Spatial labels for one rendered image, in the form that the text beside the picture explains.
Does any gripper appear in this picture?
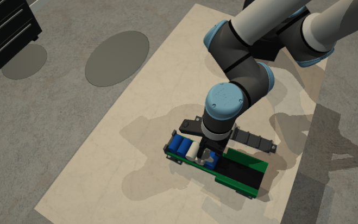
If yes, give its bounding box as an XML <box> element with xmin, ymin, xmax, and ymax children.
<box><xmin>197</xmin><ymin>130</ymin><xmax>233</xmax><ymax>163</ymax></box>

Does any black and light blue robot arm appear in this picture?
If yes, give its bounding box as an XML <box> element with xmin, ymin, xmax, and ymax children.
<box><xmin>179</xmin><ymin>0</ymin><xmax>358</xmax><ymax>141</ymax></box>

